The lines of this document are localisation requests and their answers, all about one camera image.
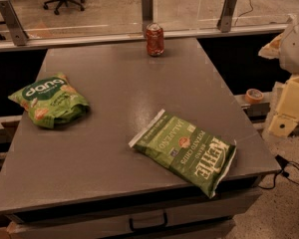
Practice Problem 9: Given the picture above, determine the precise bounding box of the left metal glass bracket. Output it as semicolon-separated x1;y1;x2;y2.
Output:
0;0;29;46

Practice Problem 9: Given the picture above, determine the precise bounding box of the middle metal glass bracket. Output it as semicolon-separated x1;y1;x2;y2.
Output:
142;0;153;32

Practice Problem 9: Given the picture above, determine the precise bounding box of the metal glass bracket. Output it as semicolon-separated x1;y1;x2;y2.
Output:
0;0;29;46
217;0;237;33
142;0;153;32

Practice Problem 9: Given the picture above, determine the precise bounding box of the red soda can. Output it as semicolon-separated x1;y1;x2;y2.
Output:
146;23;164;57

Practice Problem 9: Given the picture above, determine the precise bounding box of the orange tape roll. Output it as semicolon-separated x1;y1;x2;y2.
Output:
245;89;264;105

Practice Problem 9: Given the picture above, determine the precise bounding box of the black floor cable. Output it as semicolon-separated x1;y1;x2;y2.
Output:
257;154;299;191

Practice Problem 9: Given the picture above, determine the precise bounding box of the green jalapeno kettle chip bag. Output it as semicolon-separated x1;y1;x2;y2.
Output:
129;110;236;198

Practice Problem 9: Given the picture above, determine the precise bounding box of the grey table drawer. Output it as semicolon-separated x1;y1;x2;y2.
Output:
7;187;261;239

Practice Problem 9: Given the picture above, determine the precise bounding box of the right metal glass bracket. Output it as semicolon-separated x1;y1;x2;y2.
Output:
217;0;237;33

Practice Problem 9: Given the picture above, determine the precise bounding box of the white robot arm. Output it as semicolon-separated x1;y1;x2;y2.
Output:
258;13;299;137

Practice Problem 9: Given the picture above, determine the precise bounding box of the green dang rice chip bag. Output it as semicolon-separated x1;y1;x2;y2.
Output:
8;73;90;128

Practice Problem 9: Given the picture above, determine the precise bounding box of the black drawer handle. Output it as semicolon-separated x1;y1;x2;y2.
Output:
129;211;168;233

